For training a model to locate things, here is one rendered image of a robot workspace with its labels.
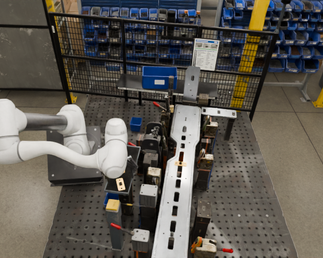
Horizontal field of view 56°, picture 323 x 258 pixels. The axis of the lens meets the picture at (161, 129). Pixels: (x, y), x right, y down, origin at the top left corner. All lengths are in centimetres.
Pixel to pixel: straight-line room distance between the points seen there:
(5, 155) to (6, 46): 272
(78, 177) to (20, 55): 226
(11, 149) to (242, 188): 163
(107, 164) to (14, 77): 327
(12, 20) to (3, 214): 213
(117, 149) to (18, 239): 193
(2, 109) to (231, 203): 161
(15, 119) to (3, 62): 273
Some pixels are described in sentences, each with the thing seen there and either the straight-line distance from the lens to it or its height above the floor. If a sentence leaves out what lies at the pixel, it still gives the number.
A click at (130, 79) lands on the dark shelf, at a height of 103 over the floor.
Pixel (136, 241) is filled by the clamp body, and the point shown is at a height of 104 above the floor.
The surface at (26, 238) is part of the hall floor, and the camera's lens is 310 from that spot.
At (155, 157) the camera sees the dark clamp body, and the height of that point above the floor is 108.
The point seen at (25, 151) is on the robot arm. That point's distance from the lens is 159.
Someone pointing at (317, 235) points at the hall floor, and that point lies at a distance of 330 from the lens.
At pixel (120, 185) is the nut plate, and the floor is 116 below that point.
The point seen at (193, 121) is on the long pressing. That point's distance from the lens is 242.
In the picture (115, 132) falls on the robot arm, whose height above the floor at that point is 161.
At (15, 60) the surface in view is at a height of 60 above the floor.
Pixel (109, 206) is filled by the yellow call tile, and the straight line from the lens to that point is 169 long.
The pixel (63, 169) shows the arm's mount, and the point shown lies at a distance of 236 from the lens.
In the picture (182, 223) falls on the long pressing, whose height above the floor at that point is 100.
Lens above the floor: 256
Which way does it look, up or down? 42 degrees down
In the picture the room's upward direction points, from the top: 3 degrees clockwise
